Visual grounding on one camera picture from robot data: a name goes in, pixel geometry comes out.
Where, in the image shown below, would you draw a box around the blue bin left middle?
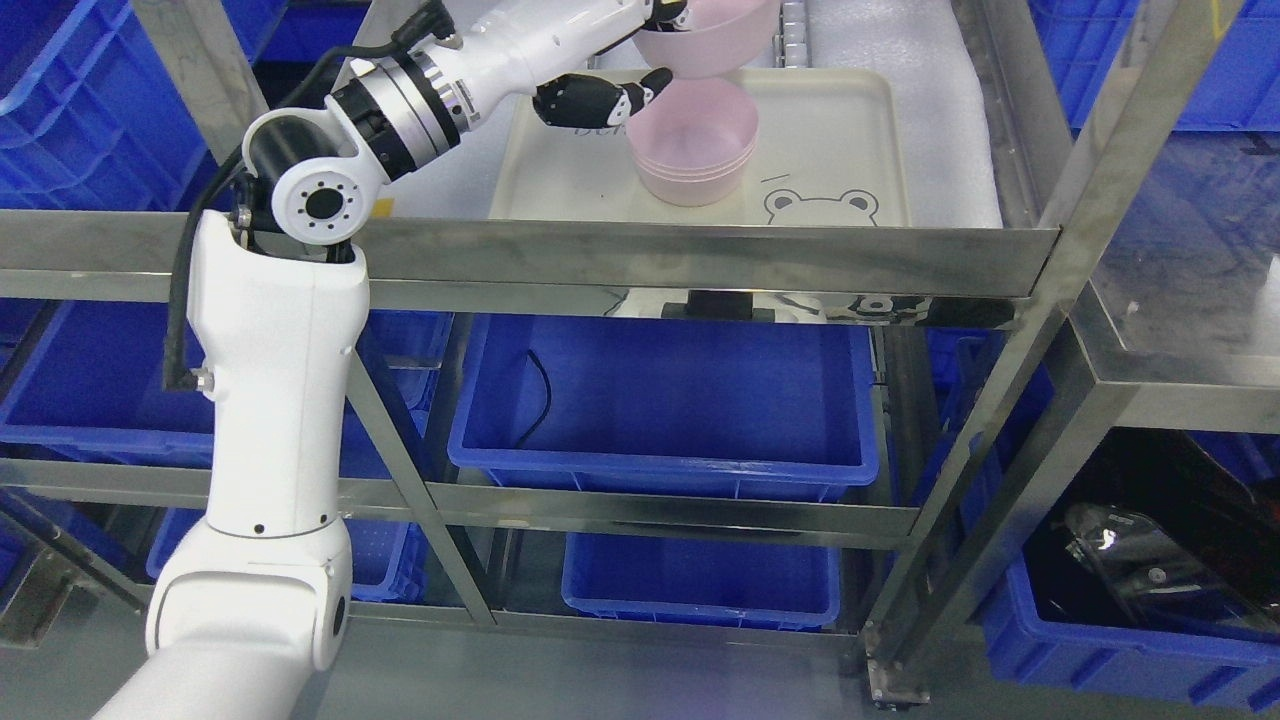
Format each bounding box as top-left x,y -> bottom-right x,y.
1,301 -> 453,480

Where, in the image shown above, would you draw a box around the cream bear tray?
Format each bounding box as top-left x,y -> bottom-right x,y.
489,69 -> 911,227

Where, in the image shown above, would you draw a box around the blue bin under shelf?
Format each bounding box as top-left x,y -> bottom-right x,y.
448,315 -> 881,503

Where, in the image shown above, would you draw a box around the blue bin lower shelf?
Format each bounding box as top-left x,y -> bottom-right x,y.
559,533 -> 841,632

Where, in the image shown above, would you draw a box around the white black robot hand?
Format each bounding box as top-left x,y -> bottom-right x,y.
326,1 -> 689,183

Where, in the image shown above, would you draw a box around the blue bin holding helmet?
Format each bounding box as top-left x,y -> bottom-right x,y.
975,430 -> 1280,714

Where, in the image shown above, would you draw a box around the pink plastic bowl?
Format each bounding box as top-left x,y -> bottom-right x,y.
632,1 -> 781,79

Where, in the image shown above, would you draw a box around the stack of pink bowls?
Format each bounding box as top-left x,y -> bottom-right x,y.
625,78 -> 760,208

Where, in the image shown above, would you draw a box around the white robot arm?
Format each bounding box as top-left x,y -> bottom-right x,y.
97,97 -> 390,719

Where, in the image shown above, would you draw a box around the black helmet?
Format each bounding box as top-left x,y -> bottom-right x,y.
1024,427 -> 1277,644

